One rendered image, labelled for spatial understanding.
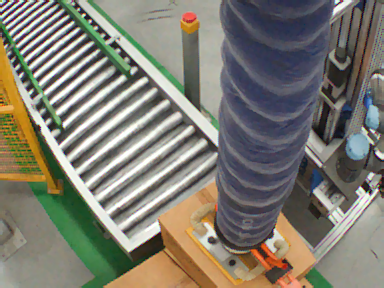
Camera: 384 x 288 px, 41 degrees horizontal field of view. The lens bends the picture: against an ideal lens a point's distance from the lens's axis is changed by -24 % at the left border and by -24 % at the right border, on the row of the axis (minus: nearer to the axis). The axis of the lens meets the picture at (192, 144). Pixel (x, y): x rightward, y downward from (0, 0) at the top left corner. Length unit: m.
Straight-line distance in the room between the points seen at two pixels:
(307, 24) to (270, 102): 0.30
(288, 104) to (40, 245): 2.53
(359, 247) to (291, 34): 2.63
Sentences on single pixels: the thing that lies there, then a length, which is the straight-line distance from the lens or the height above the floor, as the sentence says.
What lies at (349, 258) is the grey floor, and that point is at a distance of 3.51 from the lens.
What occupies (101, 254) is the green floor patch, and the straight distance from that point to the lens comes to 3.46.
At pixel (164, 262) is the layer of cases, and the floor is 0.54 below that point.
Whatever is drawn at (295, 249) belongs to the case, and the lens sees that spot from 2.46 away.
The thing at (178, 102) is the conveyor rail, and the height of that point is 0.60.
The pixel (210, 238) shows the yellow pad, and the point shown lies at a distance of 2.40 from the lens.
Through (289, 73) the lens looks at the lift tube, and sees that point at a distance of 1.14.
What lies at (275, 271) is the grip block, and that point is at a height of 1.09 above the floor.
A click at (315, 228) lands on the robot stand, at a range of 3.29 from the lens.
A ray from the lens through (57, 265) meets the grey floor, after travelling 3.49.
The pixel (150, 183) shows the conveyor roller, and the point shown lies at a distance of 2.98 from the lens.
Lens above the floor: 3.28
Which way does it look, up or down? 64 degrees down
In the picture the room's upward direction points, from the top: 2 degrees counter-clockwise
